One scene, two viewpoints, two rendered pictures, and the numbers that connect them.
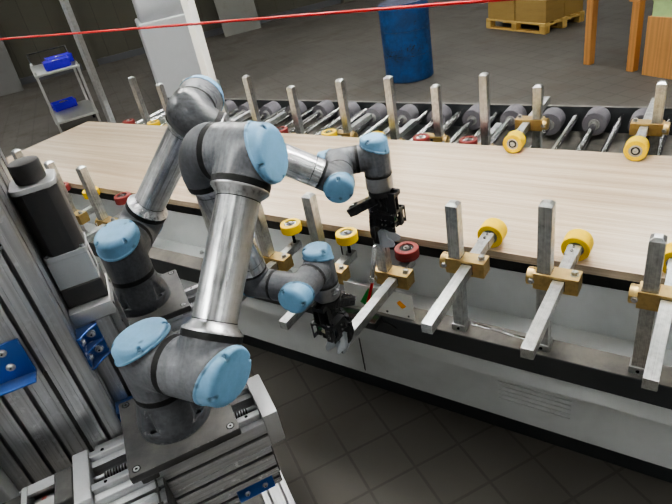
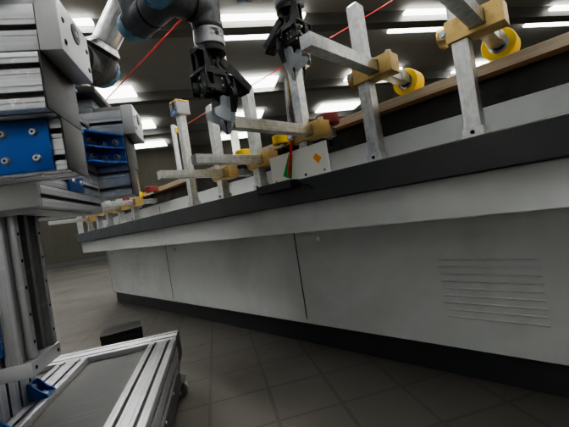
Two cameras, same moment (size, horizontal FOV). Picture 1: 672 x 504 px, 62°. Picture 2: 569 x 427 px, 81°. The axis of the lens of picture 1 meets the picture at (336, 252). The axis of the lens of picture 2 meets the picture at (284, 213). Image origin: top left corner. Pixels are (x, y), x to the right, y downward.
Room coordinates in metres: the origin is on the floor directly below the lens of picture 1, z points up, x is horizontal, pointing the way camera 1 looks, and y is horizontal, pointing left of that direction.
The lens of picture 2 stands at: (0.38, -0.17, 0.60)
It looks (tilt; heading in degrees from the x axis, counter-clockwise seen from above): 0 degrees down; 7
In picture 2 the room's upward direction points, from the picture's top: 9 degrees counter-clockwise
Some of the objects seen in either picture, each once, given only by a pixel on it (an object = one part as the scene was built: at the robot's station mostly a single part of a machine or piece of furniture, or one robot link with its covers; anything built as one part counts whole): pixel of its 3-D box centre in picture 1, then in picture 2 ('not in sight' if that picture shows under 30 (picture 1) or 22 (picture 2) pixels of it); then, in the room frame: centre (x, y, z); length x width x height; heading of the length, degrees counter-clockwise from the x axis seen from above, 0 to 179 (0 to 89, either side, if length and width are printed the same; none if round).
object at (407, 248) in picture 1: (407, 260); (328, 130); (1.55, -0.23, 0.85); 0.08 x 0.08 x 0.11
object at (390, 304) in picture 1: (378, 300); (297, 164); (1.51, -0.11, 0.75); 0.26 x 0.01 x 0.10; 52
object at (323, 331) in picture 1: (329, 315); (212, 73); (1.19, 0.05, 0.97); 0.09 x 0.08 x 0.12; 142
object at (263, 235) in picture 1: (265, 243); (218, 158); (1.81, 0.25, 0.88); 0.04 x 0.04 x 0.48; 52
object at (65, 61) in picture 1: (65, 92); not in sight; (7.39, 2.94, 0.47); 1.00 x 0.58 x 0.95; 19
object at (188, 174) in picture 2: (264, 274); (209, 174); (1.72, 0.27, 0.80); 0.44 x 0.03 x 0.04; 142
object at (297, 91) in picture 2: (383, 261); (301, 119); (1.51, -0.14, 0.90); 0.04 x 0.04 x 0.48; 52
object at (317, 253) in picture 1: (319, 265); (203, 10); (1.20, 0.05, 1.13); 0.09 x 0.08 x 0.11; 149
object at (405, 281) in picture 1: (392, 275); (310, 132); (1.49, -0.16, 0.85); 0.14 x 0.06 x 0.05; 52
